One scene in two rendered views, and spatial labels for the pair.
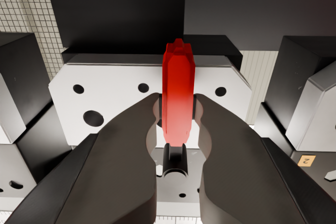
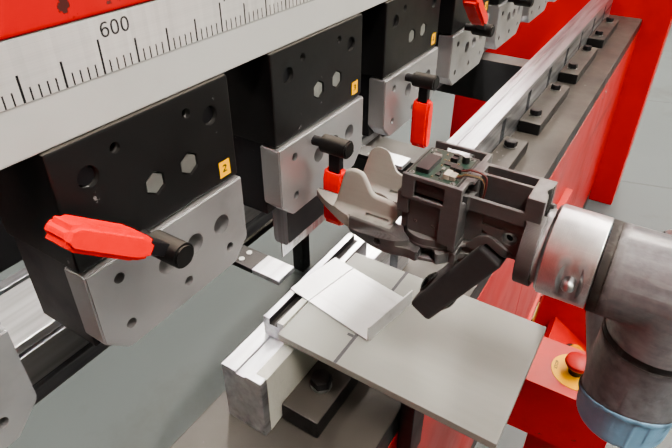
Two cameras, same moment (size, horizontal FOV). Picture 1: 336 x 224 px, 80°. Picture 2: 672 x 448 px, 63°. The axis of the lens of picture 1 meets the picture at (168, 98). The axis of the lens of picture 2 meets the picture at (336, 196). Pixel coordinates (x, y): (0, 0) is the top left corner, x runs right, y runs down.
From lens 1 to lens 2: 56 cm
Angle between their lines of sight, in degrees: 83
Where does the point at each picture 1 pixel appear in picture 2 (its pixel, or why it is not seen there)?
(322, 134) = (231, 204)
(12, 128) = (379, 90)
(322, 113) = (240, 220)
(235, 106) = (288, 190)
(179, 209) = (301, 21)
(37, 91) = not seen: hidden behind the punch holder
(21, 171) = (388, 44)
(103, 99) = not seen: hidden behind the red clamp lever
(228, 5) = not seen: outside the picture
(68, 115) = (358, 127)
